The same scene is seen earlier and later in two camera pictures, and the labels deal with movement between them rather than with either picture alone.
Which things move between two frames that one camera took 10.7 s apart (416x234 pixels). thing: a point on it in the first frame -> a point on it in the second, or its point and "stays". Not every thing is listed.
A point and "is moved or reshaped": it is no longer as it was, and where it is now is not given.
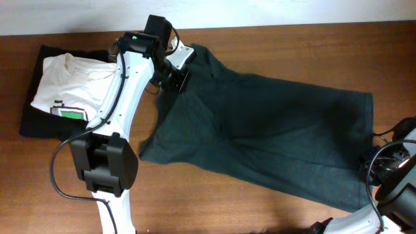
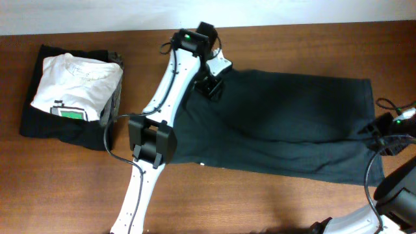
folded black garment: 38,123 stays
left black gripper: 177,82 -> 212,88
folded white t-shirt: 71,86 stays
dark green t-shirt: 303,138 is moved or reshaped
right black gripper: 370,159 -> 374,130
